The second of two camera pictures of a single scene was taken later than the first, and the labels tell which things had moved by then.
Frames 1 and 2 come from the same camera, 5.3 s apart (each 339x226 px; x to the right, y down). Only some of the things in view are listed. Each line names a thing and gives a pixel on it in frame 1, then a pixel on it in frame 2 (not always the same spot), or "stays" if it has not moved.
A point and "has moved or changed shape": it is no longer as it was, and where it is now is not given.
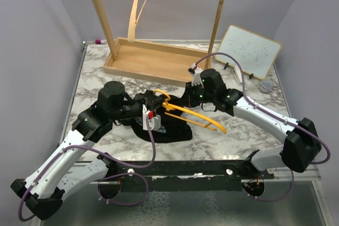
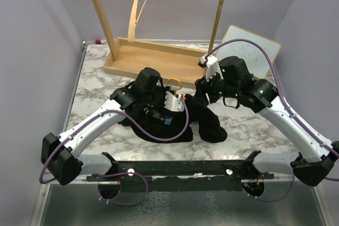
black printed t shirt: (171, 129) has moved or changed shape
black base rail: (182, 174) stays
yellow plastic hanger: (170, 107) to (179, 81)
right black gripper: (189, 101) to (202, 87)
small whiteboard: (255, 53) stays
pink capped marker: (98, 42) stays
